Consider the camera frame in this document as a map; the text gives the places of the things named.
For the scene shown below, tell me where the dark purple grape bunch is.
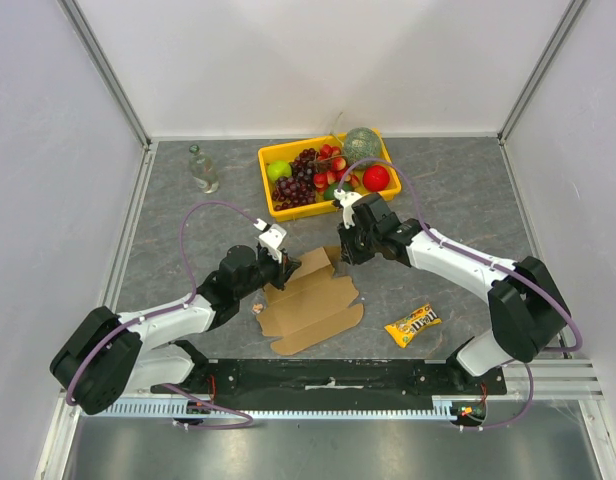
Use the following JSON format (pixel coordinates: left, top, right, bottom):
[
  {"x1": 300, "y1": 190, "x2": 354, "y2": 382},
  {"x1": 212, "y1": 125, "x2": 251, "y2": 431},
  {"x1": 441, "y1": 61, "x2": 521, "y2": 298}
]
[{"x1": 271, "y1": 148, "x2": 317, "y2": 211}]

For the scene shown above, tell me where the yellow plastic tray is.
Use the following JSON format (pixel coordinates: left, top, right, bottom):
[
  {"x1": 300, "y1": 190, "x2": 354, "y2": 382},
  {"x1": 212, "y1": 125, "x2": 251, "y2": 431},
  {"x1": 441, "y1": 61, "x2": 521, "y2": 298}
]
[{"x1": 258, "y1": 128, "x2": 402, "y2": 222}]

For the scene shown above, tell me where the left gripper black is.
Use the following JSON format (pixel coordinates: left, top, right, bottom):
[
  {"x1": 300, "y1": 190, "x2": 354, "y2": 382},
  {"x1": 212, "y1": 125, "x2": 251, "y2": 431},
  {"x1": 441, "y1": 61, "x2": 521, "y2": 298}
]
[{"x1": 236, "y1": 246, "x2": 301, "y2": 300}]

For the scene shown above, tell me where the green lime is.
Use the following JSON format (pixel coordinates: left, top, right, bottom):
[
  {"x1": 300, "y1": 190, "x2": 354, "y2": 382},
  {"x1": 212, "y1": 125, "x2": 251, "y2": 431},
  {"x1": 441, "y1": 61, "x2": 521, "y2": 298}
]
[{"x1": 323, "y1": 183, "x2": 338, "y2": 201}]

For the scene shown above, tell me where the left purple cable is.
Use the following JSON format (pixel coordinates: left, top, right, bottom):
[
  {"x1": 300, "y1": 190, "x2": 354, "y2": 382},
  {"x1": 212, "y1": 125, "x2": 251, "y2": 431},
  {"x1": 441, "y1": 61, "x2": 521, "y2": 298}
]
[{"x1": 66, "y1": 200, "x2": 257, "y2": 431}]

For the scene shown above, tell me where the brown cardboard box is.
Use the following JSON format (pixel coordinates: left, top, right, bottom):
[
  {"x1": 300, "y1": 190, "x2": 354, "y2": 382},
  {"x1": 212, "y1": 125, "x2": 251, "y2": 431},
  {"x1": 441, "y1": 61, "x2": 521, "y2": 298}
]
[{"x1": 257, "y1": 246, "x2": 364, "y2": 356}]

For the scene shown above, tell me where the clear glass bottle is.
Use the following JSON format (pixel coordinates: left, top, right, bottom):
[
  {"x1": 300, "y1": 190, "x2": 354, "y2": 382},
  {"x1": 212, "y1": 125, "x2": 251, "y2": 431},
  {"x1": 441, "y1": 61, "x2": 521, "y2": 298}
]
[{"x1": 189, "y1": 144, "x2": 219, "y2": 194}]

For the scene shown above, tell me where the grey slotted cable duct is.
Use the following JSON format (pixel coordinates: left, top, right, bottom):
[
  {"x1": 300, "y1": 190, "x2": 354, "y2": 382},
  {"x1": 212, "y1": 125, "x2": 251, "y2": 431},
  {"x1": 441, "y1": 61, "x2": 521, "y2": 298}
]
[{"x1": 97, "y1": 396, "x2": 466, "y2": 421}]

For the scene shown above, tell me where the yellow candy bag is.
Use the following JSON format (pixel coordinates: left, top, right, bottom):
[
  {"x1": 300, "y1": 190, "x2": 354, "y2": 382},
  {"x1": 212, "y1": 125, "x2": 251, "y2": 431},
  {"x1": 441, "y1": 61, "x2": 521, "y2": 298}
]
[{"x1": 384, "y1": 304, "x2": 442, "y2": 348}]

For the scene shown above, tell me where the green netted melon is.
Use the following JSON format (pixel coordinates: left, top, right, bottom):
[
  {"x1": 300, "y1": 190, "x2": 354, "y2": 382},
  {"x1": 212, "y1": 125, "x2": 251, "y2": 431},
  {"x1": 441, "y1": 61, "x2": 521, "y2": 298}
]
[{"x1": 342, "y1": 127, "x2": 382, "y2": 165}]

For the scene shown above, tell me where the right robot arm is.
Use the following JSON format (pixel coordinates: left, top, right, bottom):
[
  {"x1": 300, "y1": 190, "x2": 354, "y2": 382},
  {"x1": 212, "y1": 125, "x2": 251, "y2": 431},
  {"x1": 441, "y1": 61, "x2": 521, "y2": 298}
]
[{"x1": 334, "y1": 190, "x2": 570, "y2": 394}]

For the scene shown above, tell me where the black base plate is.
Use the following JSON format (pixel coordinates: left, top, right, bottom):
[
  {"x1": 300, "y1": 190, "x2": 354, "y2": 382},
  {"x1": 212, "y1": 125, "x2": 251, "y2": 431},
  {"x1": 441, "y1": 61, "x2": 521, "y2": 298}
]
[{"x1": 180, "y1": 359, "x2": 507, "y2": 396}]

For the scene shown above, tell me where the green apple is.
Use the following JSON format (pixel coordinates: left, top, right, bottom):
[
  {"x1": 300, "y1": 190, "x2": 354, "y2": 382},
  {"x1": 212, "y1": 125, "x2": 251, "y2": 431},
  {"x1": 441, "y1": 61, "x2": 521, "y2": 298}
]
[{"x1": 266, "y1": 161, "x2": 292, "y2": 183}]

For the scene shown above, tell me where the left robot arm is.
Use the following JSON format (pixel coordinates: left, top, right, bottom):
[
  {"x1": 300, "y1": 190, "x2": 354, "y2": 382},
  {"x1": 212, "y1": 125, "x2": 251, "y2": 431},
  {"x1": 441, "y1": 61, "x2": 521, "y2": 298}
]
[{"x1": 50, "y1": 245, "x2": 301, "y2": 415}]

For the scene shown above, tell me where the red apple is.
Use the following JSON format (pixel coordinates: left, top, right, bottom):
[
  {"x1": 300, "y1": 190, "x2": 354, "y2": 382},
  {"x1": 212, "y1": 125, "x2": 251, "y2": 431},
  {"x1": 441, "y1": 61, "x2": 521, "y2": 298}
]
[{"x1": 362, "y1": 165, "x2": 390, "y2": 192}]

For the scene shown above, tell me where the red strawberry cluster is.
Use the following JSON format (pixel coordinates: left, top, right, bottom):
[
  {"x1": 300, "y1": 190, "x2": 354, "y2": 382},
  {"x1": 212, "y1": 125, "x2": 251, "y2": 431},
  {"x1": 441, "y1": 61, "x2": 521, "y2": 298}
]
[{"x1": 313, "y1": 144, "x2": 361, "y2": 193}]

